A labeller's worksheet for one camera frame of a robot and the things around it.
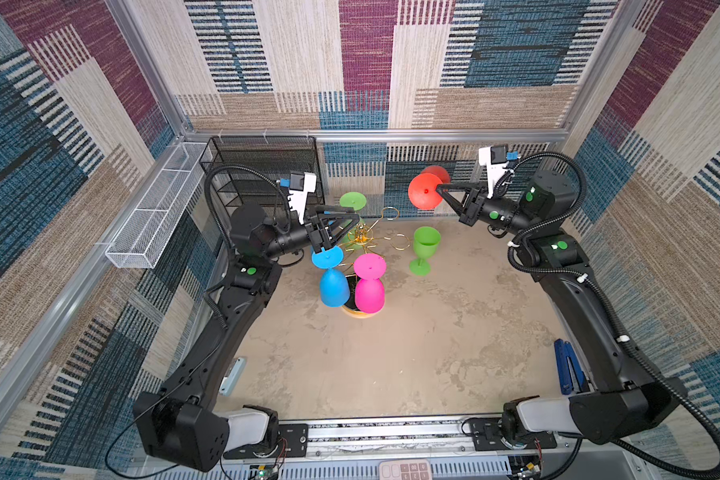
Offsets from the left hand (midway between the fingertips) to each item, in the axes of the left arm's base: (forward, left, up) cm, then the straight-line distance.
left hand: (356, 214), depth 58 cm
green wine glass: (+21, -22, -33) cm, 44 cm away
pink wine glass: (-3, -3, -26) cm, 26 cm away
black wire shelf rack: (+47, +27, -18) cm, 57 cm away
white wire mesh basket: (+17, +65, -27) cm, 72 cm away
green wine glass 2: (+21, 0, -15) cm, 26 cm away
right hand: (+5, -16, 0) cm, 17 cm away
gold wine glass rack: (+10, -2, -17) cm, 20 cm away
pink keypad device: (-37, -11, -44) cm, 59 cm away
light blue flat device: (-16, +34, -44) cm, 58 cm away
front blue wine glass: (0, +6, -25) cm, 26 cm away
